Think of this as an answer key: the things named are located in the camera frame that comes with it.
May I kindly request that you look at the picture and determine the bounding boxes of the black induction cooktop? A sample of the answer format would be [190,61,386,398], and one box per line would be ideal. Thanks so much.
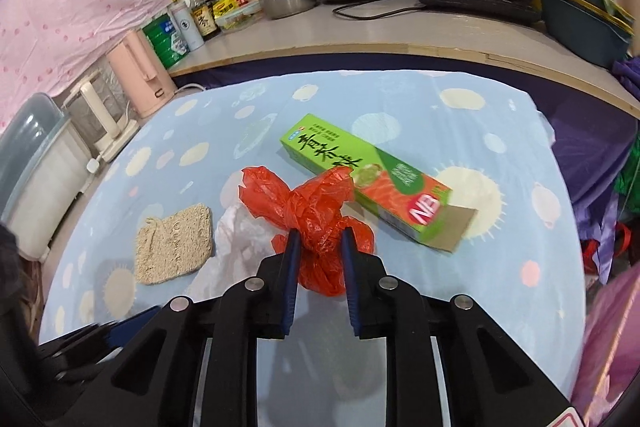
[415,0,543,25]

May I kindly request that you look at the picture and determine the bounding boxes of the red plastic bag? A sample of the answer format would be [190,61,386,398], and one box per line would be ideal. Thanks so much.
[239,165,376,297]

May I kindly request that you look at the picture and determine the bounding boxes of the blue dotted blanket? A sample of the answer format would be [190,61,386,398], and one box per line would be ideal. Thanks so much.
[37,69,588,427]

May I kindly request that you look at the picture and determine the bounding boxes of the blue plastic basin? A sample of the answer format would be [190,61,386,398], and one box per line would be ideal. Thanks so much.
[537,0,633,68]

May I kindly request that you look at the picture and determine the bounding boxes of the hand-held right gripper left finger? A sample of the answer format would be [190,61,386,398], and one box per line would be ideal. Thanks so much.
[92,229,303,427]

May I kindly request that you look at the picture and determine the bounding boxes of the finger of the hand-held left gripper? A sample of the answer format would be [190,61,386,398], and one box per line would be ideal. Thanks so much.
[52,349,128,386]
[37,306,162,360]

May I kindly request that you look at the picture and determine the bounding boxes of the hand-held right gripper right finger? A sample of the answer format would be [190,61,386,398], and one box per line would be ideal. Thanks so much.
[340,227,576,427]

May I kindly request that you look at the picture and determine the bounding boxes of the white storage box with lid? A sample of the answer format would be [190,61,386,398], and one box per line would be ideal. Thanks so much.
[0,93,96,263]

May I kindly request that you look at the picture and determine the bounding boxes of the beige loofah pad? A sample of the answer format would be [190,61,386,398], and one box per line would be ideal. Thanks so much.
[134,203,216,286]

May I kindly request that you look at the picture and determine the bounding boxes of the black power cable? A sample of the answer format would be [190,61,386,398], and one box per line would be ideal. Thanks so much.
[332,0,426,18]

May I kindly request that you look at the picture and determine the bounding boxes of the white bottle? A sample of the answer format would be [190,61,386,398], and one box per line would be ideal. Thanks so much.
[167,0,206,52]

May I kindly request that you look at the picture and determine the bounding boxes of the dark sauce bottle beige label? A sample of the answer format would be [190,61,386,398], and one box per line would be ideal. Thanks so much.
[190,0,221,40]

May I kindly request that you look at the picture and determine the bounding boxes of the clear container yellow label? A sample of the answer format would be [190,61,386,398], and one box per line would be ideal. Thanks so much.
[212,0,263,32]

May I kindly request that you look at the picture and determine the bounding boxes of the pink electric kettle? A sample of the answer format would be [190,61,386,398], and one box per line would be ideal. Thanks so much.
[106,30,177,118]

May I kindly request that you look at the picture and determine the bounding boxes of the pink bin with purple liner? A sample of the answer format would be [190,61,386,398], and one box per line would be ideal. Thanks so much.
[572,267,640,427]

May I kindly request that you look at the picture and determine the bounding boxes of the white crumpled plastic bag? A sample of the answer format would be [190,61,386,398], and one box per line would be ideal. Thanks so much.
[192,204,281,303]

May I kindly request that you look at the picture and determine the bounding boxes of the purple towel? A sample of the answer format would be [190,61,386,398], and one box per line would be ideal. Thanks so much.
[612,57,640,94]

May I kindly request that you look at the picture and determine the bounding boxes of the dark purple cloth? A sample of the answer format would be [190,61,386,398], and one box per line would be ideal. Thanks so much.
[537,99,640,288]

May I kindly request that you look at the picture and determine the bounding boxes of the white glass kettle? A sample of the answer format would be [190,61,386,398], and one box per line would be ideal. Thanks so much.
[62,69,141,164]

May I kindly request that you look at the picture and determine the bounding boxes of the green cardboard box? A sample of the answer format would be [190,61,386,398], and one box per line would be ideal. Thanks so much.
[279,113,480,254]

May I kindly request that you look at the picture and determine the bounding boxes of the green bag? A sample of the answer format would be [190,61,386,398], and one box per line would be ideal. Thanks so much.
[615,147,640,198]

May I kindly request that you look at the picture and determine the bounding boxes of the wooden shelf board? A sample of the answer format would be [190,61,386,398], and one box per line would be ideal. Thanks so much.
[167,2,640,118]

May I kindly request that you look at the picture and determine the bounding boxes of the green tissue pack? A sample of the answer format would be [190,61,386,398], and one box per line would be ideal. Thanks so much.
[141,14,190,68]

